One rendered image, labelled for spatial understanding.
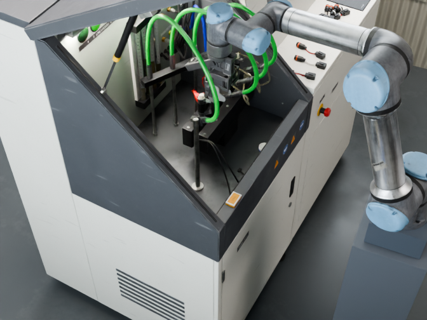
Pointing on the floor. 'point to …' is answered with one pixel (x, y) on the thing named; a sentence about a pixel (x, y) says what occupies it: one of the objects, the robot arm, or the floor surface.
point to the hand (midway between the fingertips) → (213, 98)
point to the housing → (38, 149)
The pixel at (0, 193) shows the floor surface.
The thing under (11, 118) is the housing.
